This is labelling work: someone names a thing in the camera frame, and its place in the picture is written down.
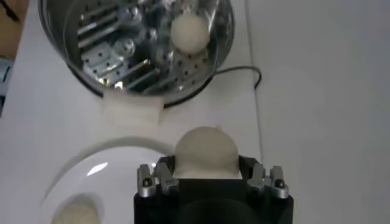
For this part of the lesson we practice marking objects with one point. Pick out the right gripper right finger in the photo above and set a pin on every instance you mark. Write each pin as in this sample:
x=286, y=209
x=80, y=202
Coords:
x=259, y=182

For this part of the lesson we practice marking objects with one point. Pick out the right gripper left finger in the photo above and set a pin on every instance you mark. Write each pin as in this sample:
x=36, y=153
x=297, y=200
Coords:
x=167, y=182

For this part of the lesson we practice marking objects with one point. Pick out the white steamed baozi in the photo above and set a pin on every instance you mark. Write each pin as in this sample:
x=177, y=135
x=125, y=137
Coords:
x=76, y=214
x=207, y=152
x=189, y=33

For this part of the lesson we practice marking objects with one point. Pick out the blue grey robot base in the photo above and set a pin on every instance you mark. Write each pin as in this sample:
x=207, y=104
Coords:
x=5, y=79

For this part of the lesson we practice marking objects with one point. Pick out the stainless steel steamer basket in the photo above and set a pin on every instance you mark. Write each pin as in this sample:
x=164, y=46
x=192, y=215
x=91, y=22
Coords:
x=100, y=58

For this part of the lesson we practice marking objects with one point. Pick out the white round plate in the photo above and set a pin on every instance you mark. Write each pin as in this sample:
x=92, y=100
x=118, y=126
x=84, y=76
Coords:
x=122, y=182

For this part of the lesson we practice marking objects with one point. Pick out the white electric cooking pot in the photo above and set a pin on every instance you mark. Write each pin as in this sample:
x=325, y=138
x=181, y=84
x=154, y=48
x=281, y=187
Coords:
x=170, y=104

